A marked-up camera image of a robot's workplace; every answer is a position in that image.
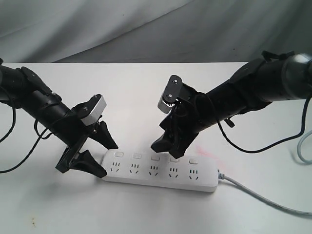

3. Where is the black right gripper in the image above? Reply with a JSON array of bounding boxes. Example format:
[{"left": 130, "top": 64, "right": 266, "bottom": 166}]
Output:
[{"left": 151, "top": 91, "right": 202, "bottom": 158}]

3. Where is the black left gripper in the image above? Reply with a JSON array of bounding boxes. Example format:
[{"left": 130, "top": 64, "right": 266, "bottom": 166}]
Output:
[{"left": 53, "top": 103, "right": 118, "bottom": 178}]

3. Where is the white five-socket power strip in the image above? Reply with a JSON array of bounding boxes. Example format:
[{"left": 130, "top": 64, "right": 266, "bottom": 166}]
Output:
[{"left": 101, "top": 150, "right": 218, "bottom": 193}]

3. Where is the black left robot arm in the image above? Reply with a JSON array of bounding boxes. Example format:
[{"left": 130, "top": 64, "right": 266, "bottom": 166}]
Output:
[{"left": 0, "top": 65, "right": 118, "bottom": 178}]

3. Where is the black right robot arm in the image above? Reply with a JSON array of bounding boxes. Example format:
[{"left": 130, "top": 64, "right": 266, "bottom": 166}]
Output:
[{"left": 151, "top": 51, "right": 312, "bottom": 158}]

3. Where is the grey backdrop cloth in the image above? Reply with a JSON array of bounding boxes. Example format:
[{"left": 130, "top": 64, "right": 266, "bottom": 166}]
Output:
[{"left": 0, "top": 0, "right": 312, "bottom": 63}]

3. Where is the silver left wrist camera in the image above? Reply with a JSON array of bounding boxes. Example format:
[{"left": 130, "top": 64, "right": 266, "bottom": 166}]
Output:
[{"left": 79, "top": 94, "right": 107, "bottom": 126}]

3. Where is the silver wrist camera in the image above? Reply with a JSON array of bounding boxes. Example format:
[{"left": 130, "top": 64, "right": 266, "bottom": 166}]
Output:
[
  {"left": 79, "top": 94, "right": 107, "bottom": 126},
  {"left": 157, "top": 75, "right": 189, "bottom": 114}
]

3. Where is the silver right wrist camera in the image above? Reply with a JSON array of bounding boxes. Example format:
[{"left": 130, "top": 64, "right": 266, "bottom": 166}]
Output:
[{"left": 157, "top": 75, "right": 189, "bottom": 114}]

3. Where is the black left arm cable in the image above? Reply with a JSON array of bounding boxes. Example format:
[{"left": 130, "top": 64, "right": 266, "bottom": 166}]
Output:
[{"left": 0, "top": 87, "right": 53, "bottom": 174}]

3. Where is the grey power cable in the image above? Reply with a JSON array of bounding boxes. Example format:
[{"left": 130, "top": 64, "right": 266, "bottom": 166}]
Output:
[{"left": 216, "top": 130, "right": 312, "bottom": 217}]

